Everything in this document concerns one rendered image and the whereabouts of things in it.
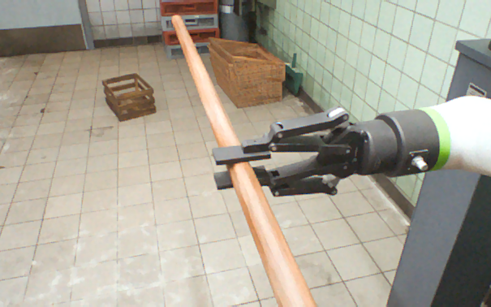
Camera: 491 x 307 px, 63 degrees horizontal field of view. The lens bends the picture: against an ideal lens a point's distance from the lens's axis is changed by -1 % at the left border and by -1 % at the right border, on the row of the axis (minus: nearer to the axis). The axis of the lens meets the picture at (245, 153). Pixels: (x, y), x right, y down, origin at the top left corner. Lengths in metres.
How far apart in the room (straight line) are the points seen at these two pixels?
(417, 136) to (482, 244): 0.73
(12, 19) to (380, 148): 4.87
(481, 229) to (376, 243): 1.05
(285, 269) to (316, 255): 1.70
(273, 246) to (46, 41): 4.90
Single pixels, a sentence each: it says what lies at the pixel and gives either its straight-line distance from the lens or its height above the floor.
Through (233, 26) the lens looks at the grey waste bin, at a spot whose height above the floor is 0.29.
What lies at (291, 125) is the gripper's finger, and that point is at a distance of 0.51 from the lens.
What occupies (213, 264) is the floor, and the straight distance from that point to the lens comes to 2.01.
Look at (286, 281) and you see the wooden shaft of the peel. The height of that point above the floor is 1.20.
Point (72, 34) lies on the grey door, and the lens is 5.13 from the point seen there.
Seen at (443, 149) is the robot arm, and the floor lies 1.20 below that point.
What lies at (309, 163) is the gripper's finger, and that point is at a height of 1.18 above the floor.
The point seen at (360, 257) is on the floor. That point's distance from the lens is 2.11.
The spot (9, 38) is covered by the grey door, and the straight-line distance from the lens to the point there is 5.27.
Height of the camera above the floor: 1.48
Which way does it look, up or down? 32 degrees down
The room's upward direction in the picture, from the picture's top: straight up
